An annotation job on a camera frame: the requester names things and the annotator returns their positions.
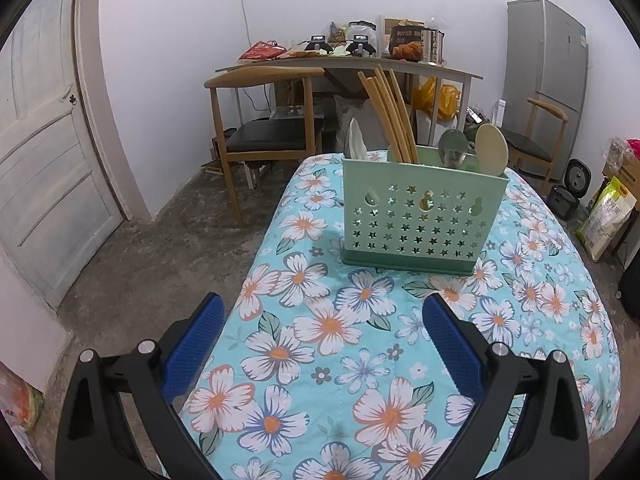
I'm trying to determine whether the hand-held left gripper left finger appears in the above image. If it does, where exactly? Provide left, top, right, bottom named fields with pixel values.
left=55, top=292, right=226, bottom=480

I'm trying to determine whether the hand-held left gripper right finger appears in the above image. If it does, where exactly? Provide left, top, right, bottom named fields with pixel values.
left=421, top=292, right=591, bottom=480

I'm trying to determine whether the green star-cut utensil holder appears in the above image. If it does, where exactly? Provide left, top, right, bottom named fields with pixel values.
left=341, top=145, right=511, bottom=277

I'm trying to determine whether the metal spoon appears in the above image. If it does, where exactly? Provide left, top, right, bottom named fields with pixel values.
left=438, top=128, right=471, bottom=168

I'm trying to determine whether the bundle of bamboo chopsticks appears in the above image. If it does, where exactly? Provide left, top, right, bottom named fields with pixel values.
left=357, top=63, right=421, bottom=165

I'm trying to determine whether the floral turquoise quilt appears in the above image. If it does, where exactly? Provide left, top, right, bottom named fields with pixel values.
left=160, top=152, right=622, bottom=480

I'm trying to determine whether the small wooden stool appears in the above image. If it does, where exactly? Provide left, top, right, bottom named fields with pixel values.
left=242, top=160, right=275, bottom=191

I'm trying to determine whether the black rice cooker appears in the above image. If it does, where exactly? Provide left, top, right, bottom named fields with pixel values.
left=547, top=158, right=593, bottom=221

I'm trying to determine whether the orange white plastic bag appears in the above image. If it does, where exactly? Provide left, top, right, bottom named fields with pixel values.
left=0, top=360, right=46, bottom=466

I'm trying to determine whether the yellow green rice bag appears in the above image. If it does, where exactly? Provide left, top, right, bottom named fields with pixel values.
left=575, top=175, right=640, bottom=263

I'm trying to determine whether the wooden chair dark seat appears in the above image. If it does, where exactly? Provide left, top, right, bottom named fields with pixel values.
left=500, top=97, right=571, bottom=183
left=203, top=66, right=328, bottom=228

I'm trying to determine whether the white panel door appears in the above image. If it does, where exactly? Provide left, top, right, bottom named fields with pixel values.
left=0, top=0, right=126, bottom=311

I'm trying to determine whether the cardboard box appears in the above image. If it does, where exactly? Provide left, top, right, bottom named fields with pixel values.
left=602, top=137, right=640, bottom=181

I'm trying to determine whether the yellow plastic bag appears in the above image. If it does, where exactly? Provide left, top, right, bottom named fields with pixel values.
left=412, top=76, right=461, bottom=121

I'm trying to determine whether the grey cloth bag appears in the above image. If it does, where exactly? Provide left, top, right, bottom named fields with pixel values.
left=332, top=94, right=383, bottom=151

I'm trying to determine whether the red bag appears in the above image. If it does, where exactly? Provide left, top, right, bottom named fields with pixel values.
left=238, top=40, right=288, bottom=61

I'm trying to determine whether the wooden table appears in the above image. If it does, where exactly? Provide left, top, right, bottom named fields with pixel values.
left=215, top=52, right=485, bottom=161

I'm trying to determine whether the steel container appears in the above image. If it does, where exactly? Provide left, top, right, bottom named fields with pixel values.
left=422, top=29, right=446, bottom=65

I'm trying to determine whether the grey refrigerator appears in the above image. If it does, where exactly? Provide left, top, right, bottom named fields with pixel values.
left=502, top=0, right=590, bottom=161

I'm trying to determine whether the brown bread box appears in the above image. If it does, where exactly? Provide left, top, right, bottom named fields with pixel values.
left=389, top=25, right=426, bottom=61

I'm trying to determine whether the black device with screen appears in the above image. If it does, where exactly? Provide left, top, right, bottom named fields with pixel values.
left=345, top=35, right=376, bottom=57
left=302, top=35, right=333, bottom=56

